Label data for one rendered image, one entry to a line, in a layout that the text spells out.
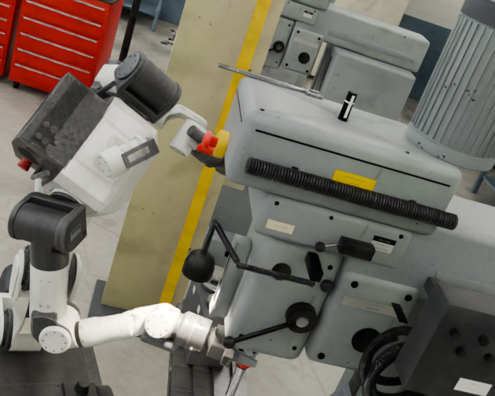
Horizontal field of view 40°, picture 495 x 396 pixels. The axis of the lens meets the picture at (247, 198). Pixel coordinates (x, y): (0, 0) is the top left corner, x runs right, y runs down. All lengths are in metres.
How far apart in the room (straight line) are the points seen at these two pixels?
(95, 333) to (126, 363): 1.77
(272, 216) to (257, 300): 0.23
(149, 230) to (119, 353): 0.64
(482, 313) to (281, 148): 0.48
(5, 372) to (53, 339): 0.77
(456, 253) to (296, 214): 0.37
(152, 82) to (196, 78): 1.49
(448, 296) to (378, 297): 0.28
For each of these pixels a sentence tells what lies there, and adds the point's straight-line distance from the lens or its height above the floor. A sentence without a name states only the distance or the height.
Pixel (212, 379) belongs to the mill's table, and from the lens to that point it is 2.13.
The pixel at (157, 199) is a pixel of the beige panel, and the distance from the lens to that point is 3.44.
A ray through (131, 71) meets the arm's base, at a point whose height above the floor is 1.77.
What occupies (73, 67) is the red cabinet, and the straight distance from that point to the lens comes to 6.14.
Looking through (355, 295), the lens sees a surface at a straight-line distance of 1.54.
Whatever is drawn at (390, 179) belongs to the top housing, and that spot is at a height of 1.83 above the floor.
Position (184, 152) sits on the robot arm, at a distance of 1.98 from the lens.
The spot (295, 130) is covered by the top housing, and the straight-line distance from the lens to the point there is 1.32.
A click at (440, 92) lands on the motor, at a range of 1.46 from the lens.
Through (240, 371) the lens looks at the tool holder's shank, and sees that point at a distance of 1.77.
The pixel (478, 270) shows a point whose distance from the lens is 1.60.
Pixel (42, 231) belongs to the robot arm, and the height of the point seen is 1.42.
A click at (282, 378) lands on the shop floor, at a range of 3.79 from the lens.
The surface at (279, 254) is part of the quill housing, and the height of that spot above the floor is 1.59.
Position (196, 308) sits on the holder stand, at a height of 1.09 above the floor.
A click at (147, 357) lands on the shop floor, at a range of 3.60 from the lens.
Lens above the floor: 2.27
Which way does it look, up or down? 24 degrees down
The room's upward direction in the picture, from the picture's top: 20 degrees clockwise
